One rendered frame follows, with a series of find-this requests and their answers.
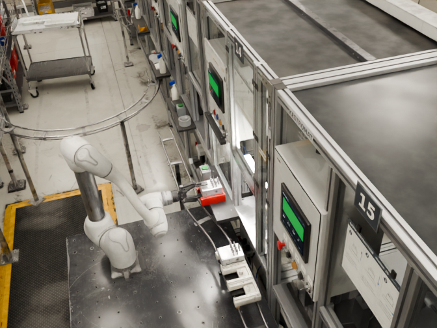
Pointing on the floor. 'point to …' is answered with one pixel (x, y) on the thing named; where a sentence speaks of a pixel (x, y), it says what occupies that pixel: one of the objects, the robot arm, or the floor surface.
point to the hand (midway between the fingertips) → (203, 189)
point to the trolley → (64, 21)
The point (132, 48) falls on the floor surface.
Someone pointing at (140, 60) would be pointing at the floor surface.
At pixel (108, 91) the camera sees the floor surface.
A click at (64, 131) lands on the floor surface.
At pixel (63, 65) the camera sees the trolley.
